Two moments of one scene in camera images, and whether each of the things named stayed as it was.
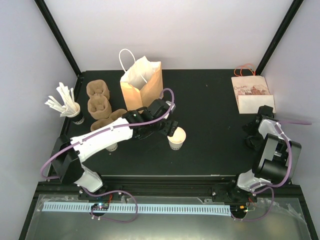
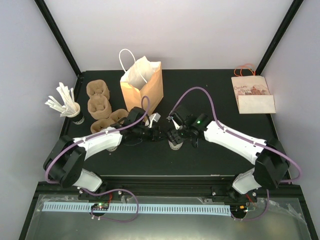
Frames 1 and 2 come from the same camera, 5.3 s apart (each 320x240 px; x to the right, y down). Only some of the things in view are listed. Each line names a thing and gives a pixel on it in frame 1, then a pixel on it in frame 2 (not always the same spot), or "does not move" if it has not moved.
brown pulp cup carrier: (116, 114) does not move
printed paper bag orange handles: (251, 90) does not move
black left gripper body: (169, 130) → (154, 134)
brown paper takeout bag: (142, 82) does not move
